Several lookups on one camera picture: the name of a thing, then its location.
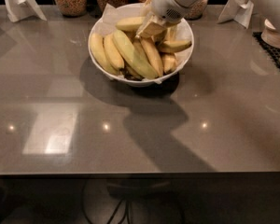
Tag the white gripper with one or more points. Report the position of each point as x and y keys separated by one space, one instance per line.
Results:
x=165 y=4

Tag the yellow banana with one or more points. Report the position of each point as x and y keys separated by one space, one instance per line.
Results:
x=98 y=52
x=112 y=53
x=129 y=24

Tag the spotted centre banana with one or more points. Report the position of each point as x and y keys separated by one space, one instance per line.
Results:
x=152 y=55

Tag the right short banana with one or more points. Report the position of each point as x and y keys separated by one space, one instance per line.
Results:
x=174 y=46

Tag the white paper bowl liner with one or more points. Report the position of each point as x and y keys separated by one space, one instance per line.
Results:
x=168 y=35

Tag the large greenish banana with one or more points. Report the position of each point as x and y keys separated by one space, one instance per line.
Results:
x=132 y=56

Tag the lower right small banana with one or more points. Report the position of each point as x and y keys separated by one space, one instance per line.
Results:
x=169 y=62

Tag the white round bowl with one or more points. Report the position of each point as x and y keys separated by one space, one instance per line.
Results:
x=107 y=25

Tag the right glass grain jar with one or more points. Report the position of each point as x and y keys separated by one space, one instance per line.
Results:
x=196 y=10

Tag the right white paper stand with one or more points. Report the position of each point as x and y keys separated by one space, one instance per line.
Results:
x=237 y=10

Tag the white paper stand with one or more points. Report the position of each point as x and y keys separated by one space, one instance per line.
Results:
x=18 y=10
x=237 y=10

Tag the wooden cup on mat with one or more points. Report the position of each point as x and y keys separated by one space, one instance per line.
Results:
x=270 y=35

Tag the left white paper stand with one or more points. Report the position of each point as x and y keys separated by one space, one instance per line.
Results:
x=18 y=10

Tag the black rubber mat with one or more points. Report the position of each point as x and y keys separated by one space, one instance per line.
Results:
x=273 y=53

